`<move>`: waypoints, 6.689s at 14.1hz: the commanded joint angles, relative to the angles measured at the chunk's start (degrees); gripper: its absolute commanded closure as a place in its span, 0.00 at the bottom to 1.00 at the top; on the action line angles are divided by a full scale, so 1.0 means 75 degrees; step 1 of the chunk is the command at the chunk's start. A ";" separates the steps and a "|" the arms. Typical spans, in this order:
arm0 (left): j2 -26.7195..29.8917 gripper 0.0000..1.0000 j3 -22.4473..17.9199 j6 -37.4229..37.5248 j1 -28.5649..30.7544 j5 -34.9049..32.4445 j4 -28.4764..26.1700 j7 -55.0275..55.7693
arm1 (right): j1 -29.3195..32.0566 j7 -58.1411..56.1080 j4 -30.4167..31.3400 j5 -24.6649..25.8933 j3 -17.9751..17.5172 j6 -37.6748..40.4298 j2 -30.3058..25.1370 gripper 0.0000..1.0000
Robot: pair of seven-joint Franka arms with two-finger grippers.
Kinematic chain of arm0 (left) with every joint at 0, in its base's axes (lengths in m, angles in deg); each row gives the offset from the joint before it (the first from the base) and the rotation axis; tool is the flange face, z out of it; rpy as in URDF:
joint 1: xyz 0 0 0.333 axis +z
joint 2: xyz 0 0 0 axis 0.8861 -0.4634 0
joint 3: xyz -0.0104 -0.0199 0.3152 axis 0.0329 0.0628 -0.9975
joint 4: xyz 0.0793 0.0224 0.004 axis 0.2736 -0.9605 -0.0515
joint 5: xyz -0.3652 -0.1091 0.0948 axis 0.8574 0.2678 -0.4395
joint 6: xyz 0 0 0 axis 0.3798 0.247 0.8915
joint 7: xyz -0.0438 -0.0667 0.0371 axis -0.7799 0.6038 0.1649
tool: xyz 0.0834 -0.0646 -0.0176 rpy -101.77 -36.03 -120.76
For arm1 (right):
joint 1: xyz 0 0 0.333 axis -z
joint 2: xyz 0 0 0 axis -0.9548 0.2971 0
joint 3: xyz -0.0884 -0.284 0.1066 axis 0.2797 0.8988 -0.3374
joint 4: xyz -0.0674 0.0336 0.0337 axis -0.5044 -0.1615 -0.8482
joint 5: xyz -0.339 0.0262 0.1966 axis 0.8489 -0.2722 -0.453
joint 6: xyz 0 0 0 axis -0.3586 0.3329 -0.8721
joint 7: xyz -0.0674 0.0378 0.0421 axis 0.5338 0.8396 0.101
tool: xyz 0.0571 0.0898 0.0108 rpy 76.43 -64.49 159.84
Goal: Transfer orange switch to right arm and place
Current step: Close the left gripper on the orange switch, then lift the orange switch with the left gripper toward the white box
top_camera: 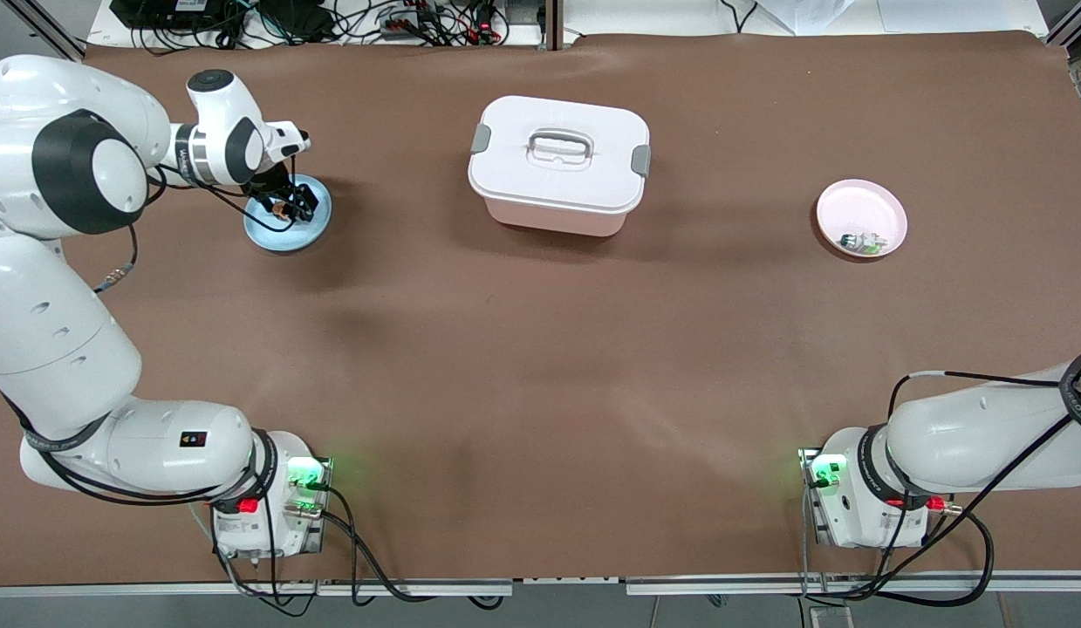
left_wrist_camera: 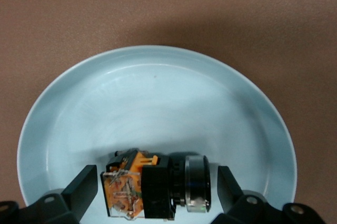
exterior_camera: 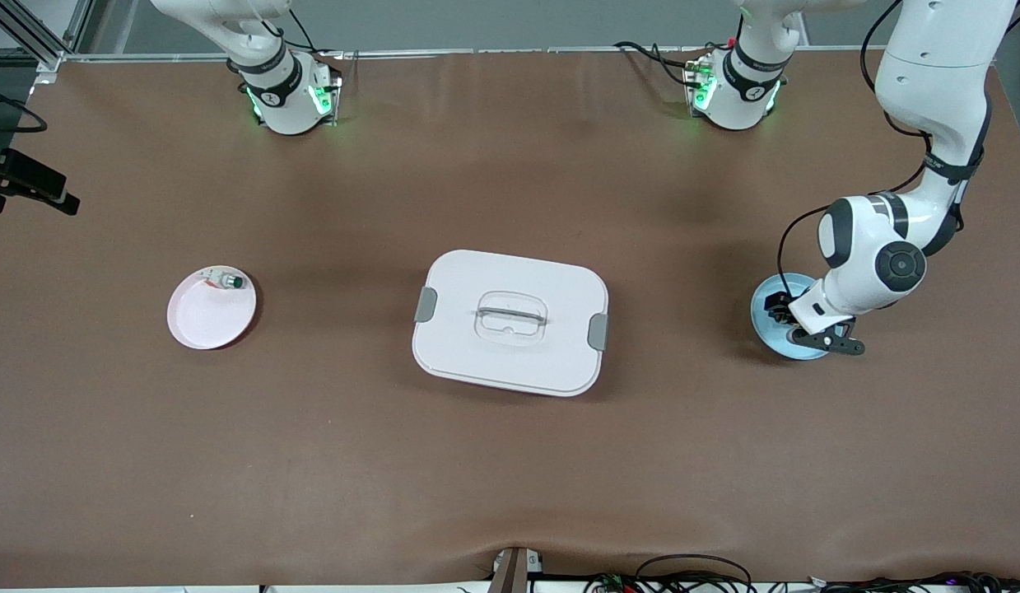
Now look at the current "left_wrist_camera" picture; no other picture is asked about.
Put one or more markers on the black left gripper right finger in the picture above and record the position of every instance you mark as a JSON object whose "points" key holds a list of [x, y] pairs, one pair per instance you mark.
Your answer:
{"points": [[229, 192]]}

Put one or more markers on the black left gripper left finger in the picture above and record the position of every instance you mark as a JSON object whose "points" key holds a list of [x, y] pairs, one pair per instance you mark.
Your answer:
{"points": [[79, 189]]}

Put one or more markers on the orange push-button switch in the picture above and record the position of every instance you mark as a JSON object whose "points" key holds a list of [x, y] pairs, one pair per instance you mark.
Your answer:
{"points": [[155, 187]]}

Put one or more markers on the light blue round plate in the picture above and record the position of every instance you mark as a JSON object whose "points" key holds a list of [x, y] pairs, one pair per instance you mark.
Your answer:
{"points": [[158, 102]]}

